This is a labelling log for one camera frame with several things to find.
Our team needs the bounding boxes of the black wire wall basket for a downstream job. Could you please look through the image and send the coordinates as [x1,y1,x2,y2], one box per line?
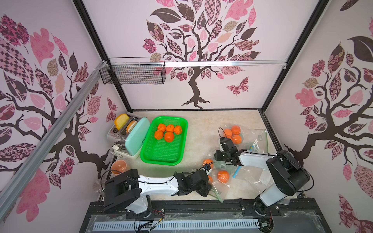
[100,55,167,85]

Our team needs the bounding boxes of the green plastic basket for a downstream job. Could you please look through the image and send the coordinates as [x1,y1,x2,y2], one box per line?
[140,116,188,166]

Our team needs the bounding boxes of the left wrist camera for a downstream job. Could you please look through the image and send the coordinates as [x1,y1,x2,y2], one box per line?
[202,164,212,175]

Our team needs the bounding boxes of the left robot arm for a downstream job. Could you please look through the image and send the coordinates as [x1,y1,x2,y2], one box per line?
[104,169,212,214]

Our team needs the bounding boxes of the mint green toaster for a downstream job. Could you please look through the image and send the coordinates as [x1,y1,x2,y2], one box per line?
[107,113,150,160]

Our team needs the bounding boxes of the aluminium rail back wall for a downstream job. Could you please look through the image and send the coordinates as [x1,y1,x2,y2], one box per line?
[155,60,287,67]

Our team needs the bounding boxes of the yellow bread slice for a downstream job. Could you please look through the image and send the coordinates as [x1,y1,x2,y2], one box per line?
[114,114,129,131]

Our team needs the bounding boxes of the orange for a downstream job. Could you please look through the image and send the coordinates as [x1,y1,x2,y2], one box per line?
[173,125,182,135]
[166,124,174,133]
[157,124,167,133]
[164,132,174,143]
[154,130,164,140]

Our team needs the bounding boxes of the aluminium rail wall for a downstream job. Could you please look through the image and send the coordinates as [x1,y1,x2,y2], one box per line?
[1,61,108,220]
[155,60,287,67]

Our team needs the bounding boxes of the oranges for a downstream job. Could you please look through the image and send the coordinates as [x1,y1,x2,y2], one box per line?
[223,125,242,145]
[203,159,230,184]

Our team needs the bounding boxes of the orange toast slice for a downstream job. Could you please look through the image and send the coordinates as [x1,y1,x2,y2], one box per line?
[126,120,138,134]

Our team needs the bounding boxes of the aluminium rail left wall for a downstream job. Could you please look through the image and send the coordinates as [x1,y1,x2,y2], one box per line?
[1,61,108,220]

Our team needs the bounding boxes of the green zip bag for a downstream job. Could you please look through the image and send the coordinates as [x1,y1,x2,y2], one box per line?
[218,124,269,153]
[203,154,236,203]

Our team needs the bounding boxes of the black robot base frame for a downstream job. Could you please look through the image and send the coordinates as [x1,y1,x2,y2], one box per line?
[80,198,331,233]

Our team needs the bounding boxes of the blue zip clear bag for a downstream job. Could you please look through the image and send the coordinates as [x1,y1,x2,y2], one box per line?
[232,166,274,195]

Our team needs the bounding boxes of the white slotted cable duct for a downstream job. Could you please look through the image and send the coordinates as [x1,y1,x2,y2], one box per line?
[92,219,260,233]

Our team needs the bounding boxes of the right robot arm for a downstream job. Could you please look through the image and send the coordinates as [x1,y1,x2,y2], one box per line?
[214,148,312,211]

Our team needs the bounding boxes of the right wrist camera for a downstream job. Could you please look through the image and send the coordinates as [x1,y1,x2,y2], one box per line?
[220,137,236,151]

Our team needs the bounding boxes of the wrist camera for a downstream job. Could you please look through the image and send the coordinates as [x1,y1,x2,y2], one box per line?
[202,164,212,175]
[220,137,236,151]

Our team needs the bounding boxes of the pink ceramic mug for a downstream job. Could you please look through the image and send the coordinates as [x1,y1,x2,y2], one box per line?
[110,160,129,175]

